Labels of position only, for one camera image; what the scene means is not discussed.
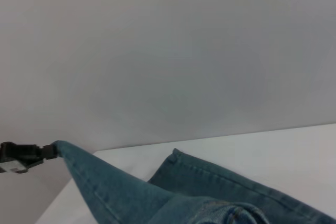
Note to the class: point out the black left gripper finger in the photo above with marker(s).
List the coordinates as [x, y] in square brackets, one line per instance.
[23, 150]
[13, 166]

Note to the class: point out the blue denim shorts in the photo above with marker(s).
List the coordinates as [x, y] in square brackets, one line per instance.
[131, 195]

